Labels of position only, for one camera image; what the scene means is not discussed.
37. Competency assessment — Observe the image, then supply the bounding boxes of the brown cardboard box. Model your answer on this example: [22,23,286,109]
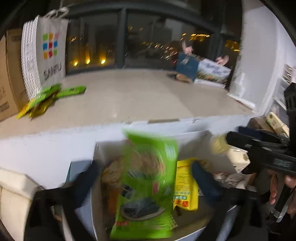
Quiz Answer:
[0,29,30,123]

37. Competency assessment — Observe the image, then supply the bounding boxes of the yellow snack packet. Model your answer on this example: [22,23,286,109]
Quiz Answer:
[172,159,202,213]

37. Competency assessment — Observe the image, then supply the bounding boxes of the white shopping bag coloured squares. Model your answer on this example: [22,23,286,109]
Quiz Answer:
[20,7,69,93]

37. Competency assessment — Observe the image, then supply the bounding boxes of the person's right hand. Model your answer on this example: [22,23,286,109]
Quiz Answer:
[269,171,296,205]

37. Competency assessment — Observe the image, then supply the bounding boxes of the green label tissue pack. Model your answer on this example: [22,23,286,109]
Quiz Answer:
[265,112,290,138]

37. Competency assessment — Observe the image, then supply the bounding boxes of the pile of green packets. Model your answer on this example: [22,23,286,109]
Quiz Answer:
[16,84,87,120]

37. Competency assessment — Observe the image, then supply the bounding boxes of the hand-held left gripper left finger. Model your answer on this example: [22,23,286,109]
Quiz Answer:
[23,159,100,241]

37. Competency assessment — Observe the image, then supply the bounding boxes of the printed landscape carton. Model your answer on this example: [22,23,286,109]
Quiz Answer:
[174,53,232,88]

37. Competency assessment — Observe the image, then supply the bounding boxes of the white shelf unit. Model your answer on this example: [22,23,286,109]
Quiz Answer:
[272,64,296,111]

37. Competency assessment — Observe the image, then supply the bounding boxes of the green snack packet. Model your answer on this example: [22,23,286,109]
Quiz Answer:
[110,131,179,240]

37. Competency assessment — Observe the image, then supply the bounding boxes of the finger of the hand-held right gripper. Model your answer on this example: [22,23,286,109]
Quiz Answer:
[225,132,289,154]
[238,126,289,142]

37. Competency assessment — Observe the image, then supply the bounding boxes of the white foam cushion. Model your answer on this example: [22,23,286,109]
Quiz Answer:
[0,169,45,233]

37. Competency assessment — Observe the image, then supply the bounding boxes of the cream tissue pack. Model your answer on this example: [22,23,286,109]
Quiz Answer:
[211,135,251,174]

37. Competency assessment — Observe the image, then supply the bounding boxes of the round brown biscuit packet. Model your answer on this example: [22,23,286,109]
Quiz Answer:
[101,157,130,186]

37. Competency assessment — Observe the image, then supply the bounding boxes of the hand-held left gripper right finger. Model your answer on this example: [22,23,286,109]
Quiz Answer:
[191,161,263,241]

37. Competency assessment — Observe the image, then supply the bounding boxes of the white cardboard box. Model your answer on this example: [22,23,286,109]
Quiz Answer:
[91,131,256,241]

